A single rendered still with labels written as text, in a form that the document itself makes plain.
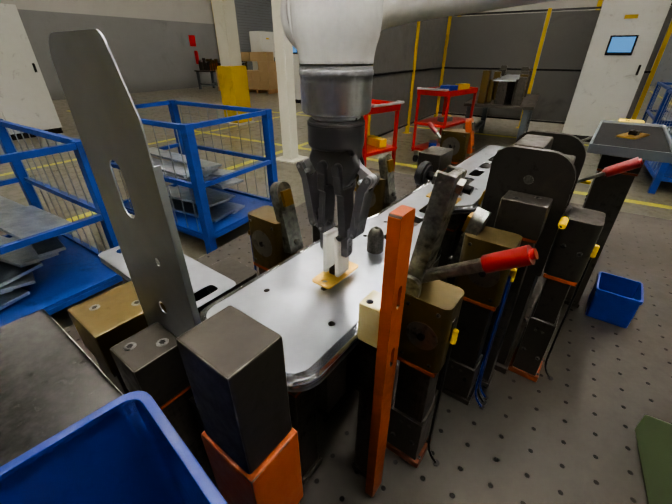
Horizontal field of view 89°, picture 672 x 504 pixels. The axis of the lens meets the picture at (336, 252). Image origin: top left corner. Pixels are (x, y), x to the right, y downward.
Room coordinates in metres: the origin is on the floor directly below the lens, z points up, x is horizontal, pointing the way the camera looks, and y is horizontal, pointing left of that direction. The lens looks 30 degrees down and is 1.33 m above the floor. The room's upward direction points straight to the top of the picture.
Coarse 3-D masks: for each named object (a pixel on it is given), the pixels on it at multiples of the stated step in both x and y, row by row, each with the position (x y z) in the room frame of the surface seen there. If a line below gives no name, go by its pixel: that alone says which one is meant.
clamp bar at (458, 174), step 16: (416, 176) 0.38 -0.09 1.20; (432, 176) 0.38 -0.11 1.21; (448, 176) 0.36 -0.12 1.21; (464, 176) 0.38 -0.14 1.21; (432, 192) 0.37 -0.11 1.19; (448, 192) 0.36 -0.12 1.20; (464, 192) 0.36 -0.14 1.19; (432, 208) 0.37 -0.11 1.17; (448, 208) 0.37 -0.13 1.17; (432, 224) 0.36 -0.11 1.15; (432, 240) 0.36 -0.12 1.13; (416, 256) 0.37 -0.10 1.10; (432, 256) 0.37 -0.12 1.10; (416, 272) 0.37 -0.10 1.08
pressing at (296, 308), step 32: (480, 160) 1.20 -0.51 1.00; (416, 192) 0.89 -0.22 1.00; (480, 192) 0.89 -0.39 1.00; (384, 224) 0.69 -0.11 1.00; (320, 256) 0.55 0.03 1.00; (352, 256) 0.55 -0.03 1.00; (256, 288) 0.45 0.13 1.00; (288, 288) 0.45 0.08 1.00; (320, 288) 0.45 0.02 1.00; (352, 288) 0.45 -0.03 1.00; (288, 320) 0.37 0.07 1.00; (320, 320) 0.37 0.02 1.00; (352, 320) 0.37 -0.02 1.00; (288, 352) 0.31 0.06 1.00; (320, 352) 0.31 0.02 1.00; (288, 384) 0.27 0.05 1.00
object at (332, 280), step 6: (354, 264) 0.50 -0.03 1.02; (330, 270) 0.47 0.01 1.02; (348, 270) 0.48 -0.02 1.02; (354, 270) 0.48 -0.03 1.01; (318, 276) 0.46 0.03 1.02; (324, 276) 0.46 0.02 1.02; (330, 276) 0.46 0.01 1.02; (342, 276) 0.46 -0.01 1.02; (318, 282) 0.44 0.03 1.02; (324, 282) 0.44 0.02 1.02; (330, 282) 0.44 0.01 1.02; (336, 282) 0.44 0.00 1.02; (330, 288) 0.43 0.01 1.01
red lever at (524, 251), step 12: (504, 252) 0.33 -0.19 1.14; (516, 252) 0.32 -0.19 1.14; (528, 252) 0.31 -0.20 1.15; (456, 264) 0.36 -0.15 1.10; (468, 264) 0.34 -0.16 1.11; (480, 264) 0.34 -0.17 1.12; (492, 264) 0.33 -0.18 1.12; (504, 264) 0.32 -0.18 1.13; (516, 264) 0.31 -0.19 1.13; (528, 264) 0.31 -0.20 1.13; (432, 276) 0.37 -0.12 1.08; (444, 276) 0.36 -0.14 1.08; (456, 276) 0.35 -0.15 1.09
